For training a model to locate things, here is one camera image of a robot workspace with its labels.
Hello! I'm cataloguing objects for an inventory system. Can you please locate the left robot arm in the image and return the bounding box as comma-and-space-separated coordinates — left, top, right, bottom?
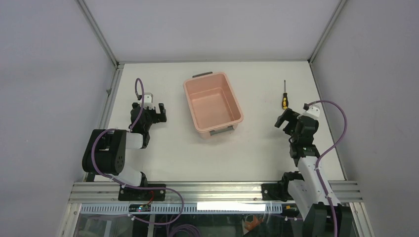
82, 102, 167, 188

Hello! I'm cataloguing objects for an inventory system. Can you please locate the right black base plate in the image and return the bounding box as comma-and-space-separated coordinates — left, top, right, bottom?
261, 181, 293, 202

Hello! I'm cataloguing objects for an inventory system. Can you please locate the pink plastic bin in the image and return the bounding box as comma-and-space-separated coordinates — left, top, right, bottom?
183, 72, 244, 139

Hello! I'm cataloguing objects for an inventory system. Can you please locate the black yellow screwdriver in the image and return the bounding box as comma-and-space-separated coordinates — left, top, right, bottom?
282, 80, 289, 110

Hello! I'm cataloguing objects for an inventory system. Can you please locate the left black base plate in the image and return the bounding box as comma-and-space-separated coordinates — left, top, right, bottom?
118, 183, 166, 202

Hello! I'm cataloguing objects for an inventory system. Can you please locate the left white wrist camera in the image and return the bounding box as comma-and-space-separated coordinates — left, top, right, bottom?
137, 93, 155, 109

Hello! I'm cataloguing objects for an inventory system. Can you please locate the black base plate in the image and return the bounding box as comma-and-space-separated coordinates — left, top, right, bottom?
118, 183, 166, 202
261, 181, 293, 202

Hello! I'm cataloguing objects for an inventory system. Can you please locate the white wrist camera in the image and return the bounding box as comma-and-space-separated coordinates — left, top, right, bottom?
301, 105, 321, 120
137, 93, 155, 109

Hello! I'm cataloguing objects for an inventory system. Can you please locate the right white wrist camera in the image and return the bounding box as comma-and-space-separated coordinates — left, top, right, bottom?
301, 105, 321, 120

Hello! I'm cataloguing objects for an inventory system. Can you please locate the aluminium mounting rail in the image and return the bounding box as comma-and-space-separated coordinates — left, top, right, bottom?
68, 181, 364, 204

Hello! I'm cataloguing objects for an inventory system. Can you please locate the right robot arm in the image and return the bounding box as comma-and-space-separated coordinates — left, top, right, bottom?
275, 106, 352, 237

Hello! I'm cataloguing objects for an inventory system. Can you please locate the white slotted cable duct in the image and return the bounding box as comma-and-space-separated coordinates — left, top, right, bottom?
81, 201, 296, 215

